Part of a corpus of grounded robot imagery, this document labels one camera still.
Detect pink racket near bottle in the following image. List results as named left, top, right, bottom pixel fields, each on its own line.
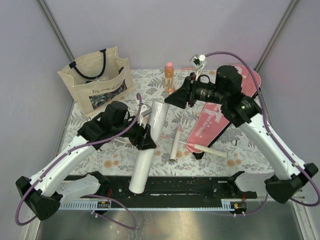
left=169, top=67, right=195, bottom=162

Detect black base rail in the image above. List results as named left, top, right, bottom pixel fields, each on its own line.
left=90, top=175, right=257, bottom=204

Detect white shuttlecock black band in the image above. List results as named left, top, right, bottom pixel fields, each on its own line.
left=231, top=139, right=247, bottom=148

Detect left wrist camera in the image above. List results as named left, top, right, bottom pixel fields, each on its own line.
left=140, top=104, right=152, bottom=118

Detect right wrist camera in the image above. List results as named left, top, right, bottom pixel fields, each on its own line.
left=190, top=54, right=207, bottom=69

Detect pink racket near left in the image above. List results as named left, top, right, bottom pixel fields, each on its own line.
left=159, top=133, right=229, bottom=159

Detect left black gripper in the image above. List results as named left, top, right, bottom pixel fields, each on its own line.
left=112, top=113, right=157, bottom=150

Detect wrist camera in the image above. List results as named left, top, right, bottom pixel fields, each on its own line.
left=140, top=104, right=152, bottom=118
left=190, top=54, right=207, bottom=69

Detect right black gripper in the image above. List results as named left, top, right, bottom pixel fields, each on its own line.
left=164, top=72, right=228, bottom=109

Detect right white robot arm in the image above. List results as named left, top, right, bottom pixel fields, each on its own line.
left=164, top=65, right=319, bottom=204

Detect white cable duct strip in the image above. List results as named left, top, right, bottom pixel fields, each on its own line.
left=59, top=195, right=247, bottom=212

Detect white shuttlecock tube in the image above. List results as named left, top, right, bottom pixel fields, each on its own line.
left=129, top=99, right=169, bottom=194

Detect orange drink bottle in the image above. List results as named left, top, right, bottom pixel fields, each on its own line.
left=164, top=62, right=175, bottom=93

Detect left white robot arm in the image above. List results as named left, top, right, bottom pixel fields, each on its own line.
left=15, top=101, right=157, bottom=221

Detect beige canvas tote bag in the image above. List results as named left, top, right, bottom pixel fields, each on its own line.
left=58, top=46, right=135, bottom=117

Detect pink racket cover bag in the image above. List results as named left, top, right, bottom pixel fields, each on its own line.
left=186, top=64, right=258, bottom=160

